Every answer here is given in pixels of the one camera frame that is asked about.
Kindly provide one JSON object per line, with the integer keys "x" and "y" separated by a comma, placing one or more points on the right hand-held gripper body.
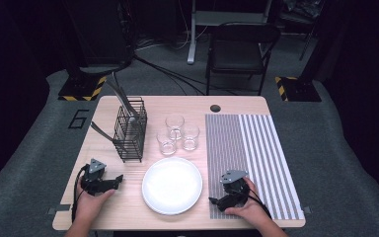
{"x": 235, "y": 192}

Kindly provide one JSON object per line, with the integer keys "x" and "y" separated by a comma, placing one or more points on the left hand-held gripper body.
{"x": 93, "y": 182}

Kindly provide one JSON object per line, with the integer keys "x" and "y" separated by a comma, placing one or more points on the white round plate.
{"x": 172, "y": 186}

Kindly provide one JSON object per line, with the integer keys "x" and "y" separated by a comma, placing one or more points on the person's left hand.
{"x": 89, "y": 207}

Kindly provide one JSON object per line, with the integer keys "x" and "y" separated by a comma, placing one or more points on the person's right hand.
{"x": 253, "y": 210}

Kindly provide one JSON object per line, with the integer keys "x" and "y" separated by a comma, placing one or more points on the grey tape tab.
{"x": 62, "y": 208}
{"x": 307, "y": 210}

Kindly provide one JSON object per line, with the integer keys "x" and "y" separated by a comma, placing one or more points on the clear drinking glass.
{"x": 190, "y": 138}
{"x": 166, "y": 146}
{"x": 174, "y": 123}

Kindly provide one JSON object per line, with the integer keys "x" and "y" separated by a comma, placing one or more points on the striped grey white placemat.
{"x": 223, "y": 131}

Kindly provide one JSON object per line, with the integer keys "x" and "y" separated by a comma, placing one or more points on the hazard-striped black stand base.
{"x": 301, "y": 90}
{"x": 79, "y": 89}

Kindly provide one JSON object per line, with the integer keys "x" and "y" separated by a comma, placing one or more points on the black folding chair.
{"x": 237, "y": 56}

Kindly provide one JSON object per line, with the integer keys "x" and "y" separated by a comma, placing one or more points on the black cabinet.
{"x": 98, "y": 33}

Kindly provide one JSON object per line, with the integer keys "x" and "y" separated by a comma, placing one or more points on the crumpled grey plastic sheet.
{"x": 302, "y": 8}

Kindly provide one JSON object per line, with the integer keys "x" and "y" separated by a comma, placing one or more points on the white desk frame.
{"x": 190, "y": 39}

